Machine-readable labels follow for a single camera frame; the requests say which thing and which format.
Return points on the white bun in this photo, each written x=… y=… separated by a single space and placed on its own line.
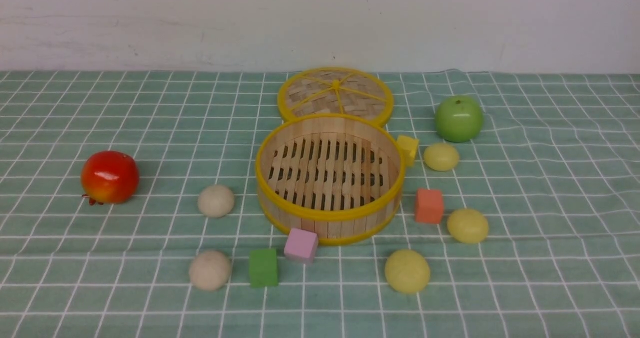
x=216 y=201
x=210 y=270

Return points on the yellow bun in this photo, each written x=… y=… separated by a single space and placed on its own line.
x=407 y=271
x=467 y=226
x=441 y=157

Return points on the yellow bun front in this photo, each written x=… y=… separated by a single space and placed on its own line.
x=407 y=271

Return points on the bamboo steamer tray yellow rim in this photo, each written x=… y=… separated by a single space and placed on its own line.
x=338 y=176

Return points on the woven bamboo steamer lid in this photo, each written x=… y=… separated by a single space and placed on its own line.
x=336 y=90

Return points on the pink cube block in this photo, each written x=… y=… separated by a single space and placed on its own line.
x=301 y=246

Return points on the yellow cube block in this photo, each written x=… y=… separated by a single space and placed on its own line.
x=409 y=146

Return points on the orange cube block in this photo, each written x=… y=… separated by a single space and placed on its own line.
x=428 y=206

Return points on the green cube block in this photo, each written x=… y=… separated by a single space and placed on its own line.
x=263 y=268

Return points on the green apple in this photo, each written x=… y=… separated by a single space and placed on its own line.
x=459 y=118

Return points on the green checked tablecloth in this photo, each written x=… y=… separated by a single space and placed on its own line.
x=555 y=172

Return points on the red pomegranate fruit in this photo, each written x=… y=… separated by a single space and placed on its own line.
x=110 y=177

